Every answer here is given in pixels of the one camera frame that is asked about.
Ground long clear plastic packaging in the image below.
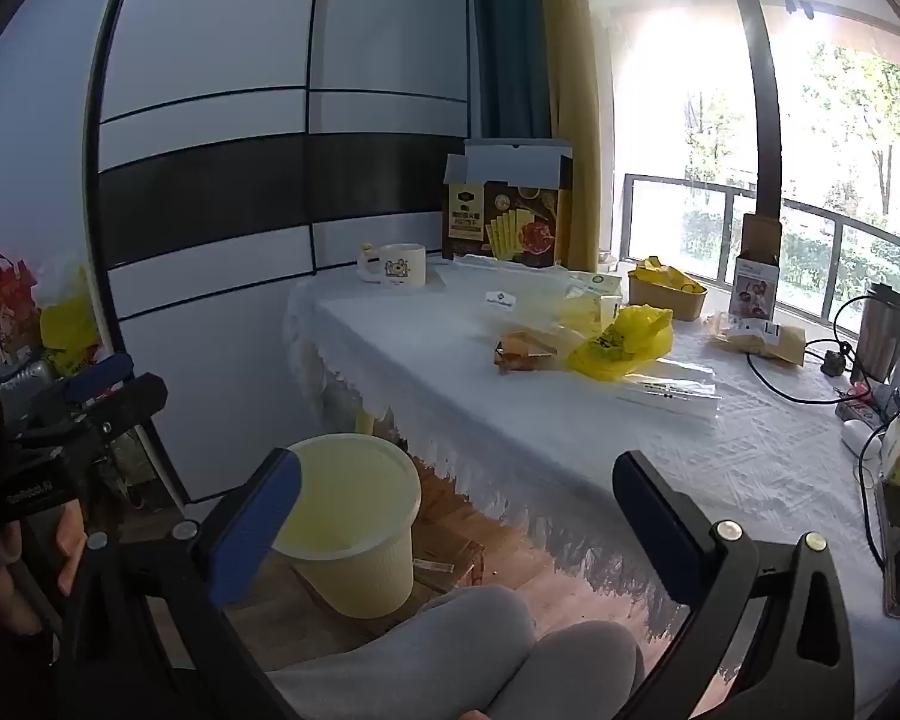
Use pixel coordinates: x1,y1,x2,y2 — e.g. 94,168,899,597
615,360,721,417

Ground brown tray of yellow packets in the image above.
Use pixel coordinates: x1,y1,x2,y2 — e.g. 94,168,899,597
628,256,708,322

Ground brown snack wrapper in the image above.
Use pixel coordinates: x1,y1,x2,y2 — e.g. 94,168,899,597
493,330,560,374

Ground black cable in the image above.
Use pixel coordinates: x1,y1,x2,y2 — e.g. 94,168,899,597
746,296,871,406

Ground yellow curtain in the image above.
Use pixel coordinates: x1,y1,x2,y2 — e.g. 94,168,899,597
532,0,605,271

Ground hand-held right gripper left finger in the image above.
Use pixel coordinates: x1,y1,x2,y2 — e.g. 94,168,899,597
56,446,305,720

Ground red gift bag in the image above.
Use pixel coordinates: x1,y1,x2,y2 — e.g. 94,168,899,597
0,253,44,368

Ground yellow padded envelope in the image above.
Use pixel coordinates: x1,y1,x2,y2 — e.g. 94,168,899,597
709,313,807,367

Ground yellow shopping bag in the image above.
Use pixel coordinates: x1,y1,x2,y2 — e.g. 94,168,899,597
39,266,100,377

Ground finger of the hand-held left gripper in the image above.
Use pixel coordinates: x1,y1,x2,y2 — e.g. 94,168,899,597
15,373,170,466
60,351,136,406

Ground white and black wardrobe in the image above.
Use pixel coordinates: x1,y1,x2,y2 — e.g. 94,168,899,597
82,0,481,505

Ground white lace tablecloth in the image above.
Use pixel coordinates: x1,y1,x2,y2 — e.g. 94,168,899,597
285,259,900,698

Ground cream plastic waste bin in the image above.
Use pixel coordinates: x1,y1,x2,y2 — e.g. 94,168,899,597
274,433,422,620

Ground power strip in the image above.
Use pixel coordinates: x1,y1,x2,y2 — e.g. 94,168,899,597
836,382,884,422

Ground green and white packet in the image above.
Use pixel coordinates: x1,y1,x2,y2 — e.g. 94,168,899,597
562,274,623,327

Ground clear plastic bag with label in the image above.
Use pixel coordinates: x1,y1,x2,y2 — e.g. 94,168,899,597
454,259,571,335

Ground balcony railing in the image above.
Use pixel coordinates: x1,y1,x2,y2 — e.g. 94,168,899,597
619,172,900,331

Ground small white box with flap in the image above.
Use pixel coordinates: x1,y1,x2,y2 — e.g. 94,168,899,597
726,214,781,323

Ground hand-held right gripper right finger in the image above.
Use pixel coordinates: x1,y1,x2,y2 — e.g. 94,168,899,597
611,450,861,720

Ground yellow plastic bag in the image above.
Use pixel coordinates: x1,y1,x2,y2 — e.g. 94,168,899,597
566,305,674,380

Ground white printed mug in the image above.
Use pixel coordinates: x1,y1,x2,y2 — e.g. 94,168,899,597
358,242,427,292

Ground brown open food box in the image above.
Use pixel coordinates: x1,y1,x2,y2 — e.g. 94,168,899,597
441,139,575,269

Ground black window frame post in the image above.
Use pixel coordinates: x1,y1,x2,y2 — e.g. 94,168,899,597
716,0,787,241

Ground steel kettle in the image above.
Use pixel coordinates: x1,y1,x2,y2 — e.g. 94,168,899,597
855,283,900,383

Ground person's grey pants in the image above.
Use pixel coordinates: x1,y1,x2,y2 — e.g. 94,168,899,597
266,585,646,720

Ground teal curtain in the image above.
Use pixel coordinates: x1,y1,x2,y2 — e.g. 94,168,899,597
465,0,556,143

